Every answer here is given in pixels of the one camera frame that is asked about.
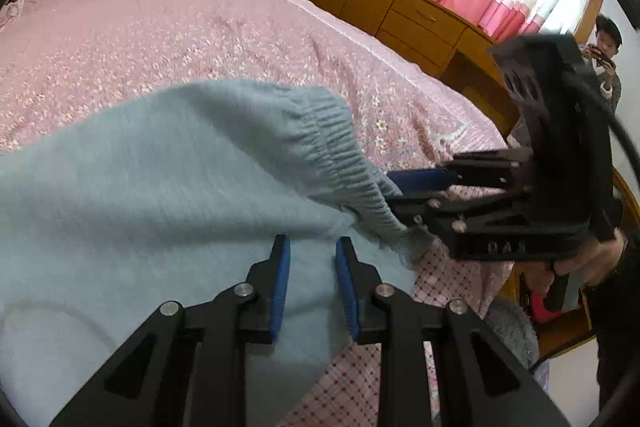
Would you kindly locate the grey fluffy cloth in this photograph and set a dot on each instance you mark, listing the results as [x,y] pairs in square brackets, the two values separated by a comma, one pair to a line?
[510,332]

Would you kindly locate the pink floral bedspread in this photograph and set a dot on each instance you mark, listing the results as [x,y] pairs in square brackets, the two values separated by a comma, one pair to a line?
[200,32]

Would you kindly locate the person's right hand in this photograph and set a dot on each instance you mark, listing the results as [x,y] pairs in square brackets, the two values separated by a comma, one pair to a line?
[600,264]

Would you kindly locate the wooden cabinet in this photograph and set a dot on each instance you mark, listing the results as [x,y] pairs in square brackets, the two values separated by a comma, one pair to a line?
[400,12]

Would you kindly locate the light grey pants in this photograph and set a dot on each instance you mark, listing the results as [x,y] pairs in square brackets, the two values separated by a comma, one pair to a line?
[150,187]

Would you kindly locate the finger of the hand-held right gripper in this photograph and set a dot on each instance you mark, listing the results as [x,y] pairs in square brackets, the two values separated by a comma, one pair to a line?
[415,209]
[420,180]

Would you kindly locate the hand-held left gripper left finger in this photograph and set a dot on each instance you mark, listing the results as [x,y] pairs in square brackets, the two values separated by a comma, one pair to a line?
[281,287]

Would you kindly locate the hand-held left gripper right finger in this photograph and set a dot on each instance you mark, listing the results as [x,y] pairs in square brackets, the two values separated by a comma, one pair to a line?
[347,292]

